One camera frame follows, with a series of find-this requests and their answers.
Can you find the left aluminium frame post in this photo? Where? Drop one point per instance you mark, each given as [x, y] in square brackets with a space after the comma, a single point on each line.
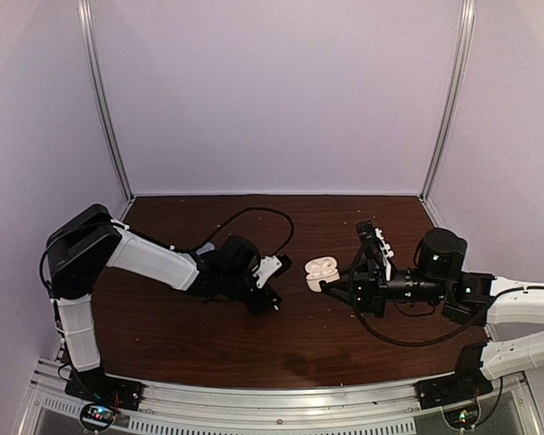
[100, 97]

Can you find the right aluminium frame post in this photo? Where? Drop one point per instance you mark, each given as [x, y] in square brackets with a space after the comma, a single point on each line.
[459, 66]

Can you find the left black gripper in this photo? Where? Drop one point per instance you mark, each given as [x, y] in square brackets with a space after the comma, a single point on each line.
[259, 304]

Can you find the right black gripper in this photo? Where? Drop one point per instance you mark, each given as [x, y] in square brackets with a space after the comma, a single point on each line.
[370, 285]

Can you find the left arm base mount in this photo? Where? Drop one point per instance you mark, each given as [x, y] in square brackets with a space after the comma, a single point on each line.
[98, 387]

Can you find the aluminium frame post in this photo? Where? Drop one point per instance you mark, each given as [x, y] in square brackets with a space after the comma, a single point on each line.
[459, 66]
[100, 97]

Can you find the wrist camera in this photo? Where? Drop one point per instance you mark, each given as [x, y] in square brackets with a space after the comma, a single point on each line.
[376, 249]
[270, 266]

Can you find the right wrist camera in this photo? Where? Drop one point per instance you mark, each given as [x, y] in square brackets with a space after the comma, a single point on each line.
[376, 249]

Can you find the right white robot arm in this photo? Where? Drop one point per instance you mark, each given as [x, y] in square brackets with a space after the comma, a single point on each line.
[486, 300]

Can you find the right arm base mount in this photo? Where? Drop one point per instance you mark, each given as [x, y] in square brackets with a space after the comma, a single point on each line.
[465, 383]

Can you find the white earbud charging case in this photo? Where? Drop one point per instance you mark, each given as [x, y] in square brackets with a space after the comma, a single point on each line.
[321, 270]

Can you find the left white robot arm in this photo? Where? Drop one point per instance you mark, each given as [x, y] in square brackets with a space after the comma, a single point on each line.
[78, 252]

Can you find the front aluminium rail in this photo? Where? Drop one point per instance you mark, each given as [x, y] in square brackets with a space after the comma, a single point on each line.
[381, 408]

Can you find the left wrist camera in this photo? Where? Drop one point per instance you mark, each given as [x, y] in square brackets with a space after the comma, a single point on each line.
[270, 266]

